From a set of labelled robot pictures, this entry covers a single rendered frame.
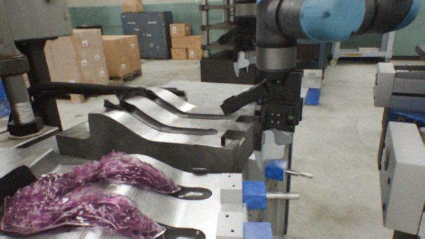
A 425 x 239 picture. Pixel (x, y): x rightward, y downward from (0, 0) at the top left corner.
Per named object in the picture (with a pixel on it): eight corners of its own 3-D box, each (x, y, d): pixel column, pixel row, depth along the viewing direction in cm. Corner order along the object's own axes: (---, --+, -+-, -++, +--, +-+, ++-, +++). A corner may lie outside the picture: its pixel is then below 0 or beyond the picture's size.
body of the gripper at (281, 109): (293, 136, 57) (298, 74, 53) (250, 130, 61) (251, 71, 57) (301, 123, 63) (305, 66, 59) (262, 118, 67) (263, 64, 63)
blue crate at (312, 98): (320, 97, 399) (322, 80, 391) (318, 106, 363) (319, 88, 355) (273, 93, 421) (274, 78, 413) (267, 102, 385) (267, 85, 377)
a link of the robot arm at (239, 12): (231, 4, 106) (241, 4, 113) (231, 18, 108) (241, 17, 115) (251, 3, 103) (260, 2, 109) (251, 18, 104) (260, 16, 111)
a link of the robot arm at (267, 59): (250, 48, 55) (263, 42, 62) (250, 73, 57) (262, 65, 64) (291, 48, 52) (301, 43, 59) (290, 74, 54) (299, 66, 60)
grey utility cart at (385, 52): (383, 61, 606) (392, 10, 573) (391, 66, 559) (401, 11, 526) (323, 62, 634) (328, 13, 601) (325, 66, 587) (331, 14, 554)
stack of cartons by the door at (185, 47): (208, 58, 745) (207, 23, 715) (203, 61, 716) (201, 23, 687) (177, 57, 776) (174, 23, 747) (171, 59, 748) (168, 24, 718)
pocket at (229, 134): (245, 146, 71) (245, 131, 70) (239, 155, 66) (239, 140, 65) (227, 143, 73) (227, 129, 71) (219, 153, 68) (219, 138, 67)
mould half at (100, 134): (261, 139, 87) (262, 94, 82) (233, 186, 65) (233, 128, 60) (120, 122, 105) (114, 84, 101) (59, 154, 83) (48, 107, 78)
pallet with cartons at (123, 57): (142, 75, 581) (138, 35, 555) (120, 85, 507) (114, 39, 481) (87, 74, 610) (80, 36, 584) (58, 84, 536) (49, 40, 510)
